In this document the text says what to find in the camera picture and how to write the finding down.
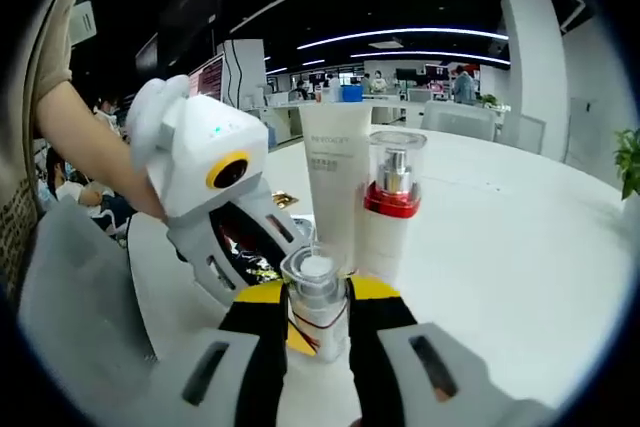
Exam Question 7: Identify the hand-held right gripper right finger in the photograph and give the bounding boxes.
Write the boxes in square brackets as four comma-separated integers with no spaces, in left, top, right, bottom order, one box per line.
[347,276,556,427]

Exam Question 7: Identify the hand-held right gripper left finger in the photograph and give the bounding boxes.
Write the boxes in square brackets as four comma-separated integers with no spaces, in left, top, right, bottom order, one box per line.
[134,282,291,427]

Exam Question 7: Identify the green black sachet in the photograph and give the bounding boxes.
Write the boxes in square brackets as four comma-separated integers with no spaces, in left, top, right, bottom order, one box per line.
[239,254,289,288]

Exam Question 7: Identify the small clear-capped skincare bottle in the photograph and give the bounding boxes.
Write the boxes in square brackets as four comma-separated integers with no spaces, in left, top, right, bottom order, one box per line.
[278,245,351,364]

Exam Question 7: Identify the white skincare tube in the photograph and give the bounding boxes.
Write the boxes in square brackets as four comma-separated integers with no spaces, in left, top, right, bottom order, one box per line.
[298,100,375,276]

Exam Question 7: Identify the red-collared pump skincare bottle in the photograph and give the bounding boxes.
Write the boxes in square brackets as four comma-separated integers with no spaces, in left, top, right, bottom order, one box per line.
[358,129,430,284]

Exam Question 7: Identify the gold foil sachet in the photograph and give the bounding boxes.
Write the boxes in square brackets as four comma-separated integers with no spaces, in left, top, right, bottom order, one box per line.
[271,190,300,212]

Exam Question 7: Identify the open silver laptop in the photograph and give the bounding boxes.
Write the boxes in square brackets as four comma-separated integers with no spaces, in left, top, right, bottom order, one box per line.
[188,54,226,104]

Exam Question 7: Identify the white counter cabinets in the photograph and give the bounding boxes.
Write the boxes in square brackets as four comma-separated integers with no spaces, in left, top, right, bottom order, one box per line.
[259,96,426,143]

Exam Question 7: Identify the person's beige printed shirt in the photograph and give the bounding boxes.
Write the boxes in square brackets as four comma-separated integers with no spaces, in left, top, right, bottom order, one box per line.
[0,0,95,308]

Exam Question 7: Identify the white plant pot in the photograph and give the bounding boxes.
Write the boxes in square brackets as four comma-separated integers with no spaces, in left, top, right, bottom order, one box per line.
[621,194,640,231]

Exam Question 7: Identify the green leafy plant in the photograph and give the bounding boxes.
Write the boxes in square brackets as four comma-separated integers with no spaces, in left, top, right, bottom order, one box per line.
[613,126,640,202]

